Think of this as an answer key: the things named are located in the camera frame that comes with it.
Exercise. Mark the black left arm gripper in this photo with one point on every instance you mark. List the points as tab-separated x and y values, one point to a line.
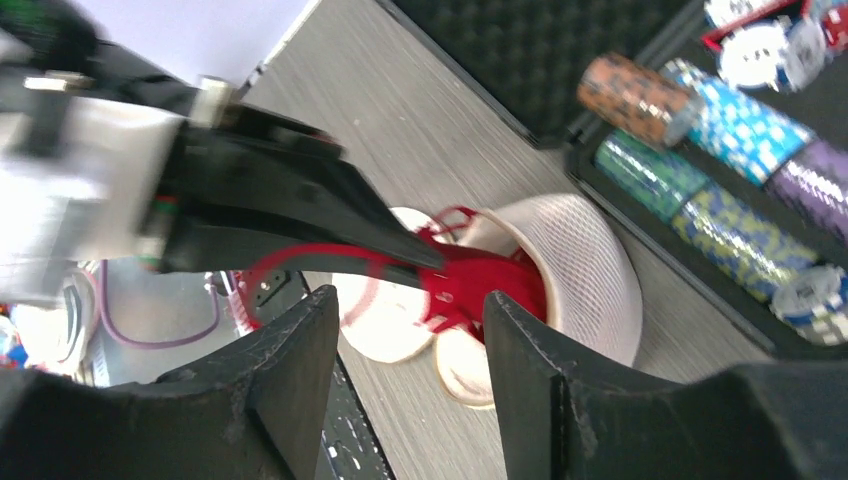
260	183

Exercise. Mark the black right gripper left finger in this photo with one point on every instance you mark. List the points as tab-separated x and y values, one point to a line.
253	409

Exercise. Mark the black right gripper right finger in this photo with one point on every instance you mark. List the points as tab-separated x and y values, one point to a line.
567	412

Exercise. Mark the red bra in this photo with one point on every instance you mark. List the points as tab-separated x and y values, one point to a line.
453	295

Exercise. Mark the black poker chip case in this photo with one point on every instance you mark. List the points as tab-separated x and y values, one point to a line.
724	151

